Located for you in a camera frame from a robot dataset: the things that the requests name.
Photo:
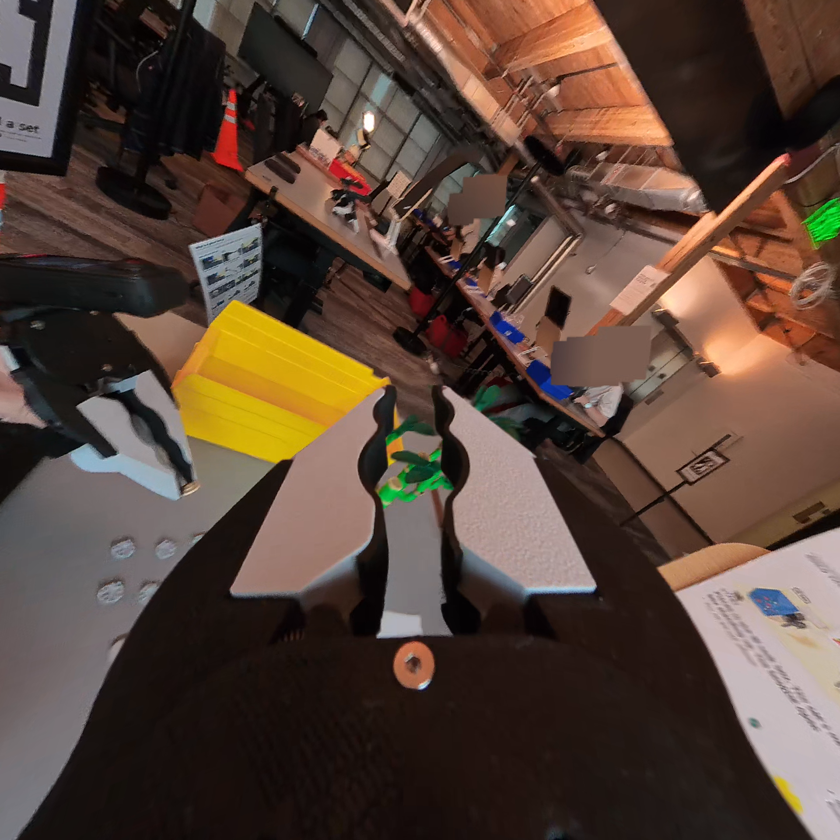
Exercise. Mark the yellow plastic bin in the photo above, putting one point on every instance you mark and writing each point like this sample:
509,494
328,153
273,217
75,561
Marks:
262,380

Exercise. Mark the blue plastic bin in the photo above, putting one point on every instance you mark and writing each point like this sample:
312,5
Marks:
506,327
548,380

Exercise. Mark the orange traffic cone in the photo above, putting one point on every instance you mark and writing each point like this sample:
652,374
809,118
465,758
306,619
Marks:
228,141

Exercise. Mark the black white floor sign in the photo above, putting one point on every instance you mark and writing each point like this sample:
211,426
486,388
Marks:
703,466

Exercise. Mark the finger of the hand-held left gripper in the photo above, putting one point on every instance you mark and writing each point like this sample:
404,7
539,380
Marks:
124,459
174,420

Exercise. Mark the white paper notice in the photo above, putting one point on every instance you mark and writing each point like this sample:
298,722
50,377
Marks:
640,287

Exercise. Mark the long grey work table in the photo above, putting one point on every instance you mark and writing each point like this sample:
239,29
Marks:
315,197

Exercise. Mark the wall lamp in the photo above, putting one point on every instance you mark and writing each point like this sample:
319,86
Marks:
368,123

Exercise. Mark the smooth round grey lego tile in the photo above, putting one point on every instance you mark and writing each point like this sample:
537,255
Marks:
118,643

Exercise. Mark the brown cardboard box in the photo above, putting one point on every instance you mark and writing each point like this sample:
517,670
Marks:
216,210

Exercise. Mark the black white toy robot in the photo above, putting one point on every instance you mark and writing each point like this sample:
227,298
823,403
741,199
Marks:
344,203

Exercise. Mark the group of round studded plates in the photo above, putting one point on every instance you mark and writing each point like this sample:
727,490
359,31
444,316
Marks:
123,548

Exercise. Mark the green lego bamboo plant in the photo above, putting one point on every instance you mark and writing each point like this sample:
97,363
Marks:
420,472

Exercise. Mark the silver air duct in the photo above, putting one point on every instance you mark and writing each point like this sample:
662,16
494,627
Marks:
636,187

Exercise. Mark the black monitor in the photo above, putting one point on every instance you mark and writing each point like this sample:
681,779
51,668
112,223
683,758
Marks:
282,52

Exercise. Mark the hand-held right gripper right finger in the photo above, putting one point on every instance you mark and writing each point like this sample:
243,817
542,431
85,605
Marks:
512,525

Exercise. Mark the lego instruction booklet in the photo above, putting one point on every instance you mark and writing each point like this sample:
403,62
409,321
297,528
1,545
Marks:
754,656

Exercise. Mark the single round studded lego plate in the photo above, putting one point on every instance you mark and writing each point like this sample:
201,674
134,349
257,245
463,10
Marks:
190,488

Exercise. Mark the black coat stand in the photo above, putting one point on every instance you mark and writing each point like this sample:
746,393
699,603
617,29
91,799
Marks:
170,98

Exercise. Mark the person's left hand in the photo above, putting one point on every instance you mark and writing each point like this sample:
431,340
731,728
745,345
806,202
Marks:
16,403

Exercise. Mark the black framed white sign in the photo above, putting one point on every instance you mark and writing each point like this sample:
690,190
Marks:
39,85

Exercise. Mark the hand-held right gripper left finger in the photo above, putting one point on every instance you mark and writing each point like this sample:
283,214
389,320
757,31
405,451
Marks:
315,525

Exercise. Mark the dark blurry object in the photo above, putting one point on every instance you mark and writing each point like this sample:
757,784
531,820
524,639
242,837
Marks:
709,79

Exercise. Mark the white printed info board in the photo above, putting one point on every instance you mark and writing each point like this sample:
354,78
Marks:
229,269

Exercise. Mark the wooden post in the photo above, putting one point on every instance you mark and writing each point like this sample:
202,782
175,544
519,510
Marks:
709,236

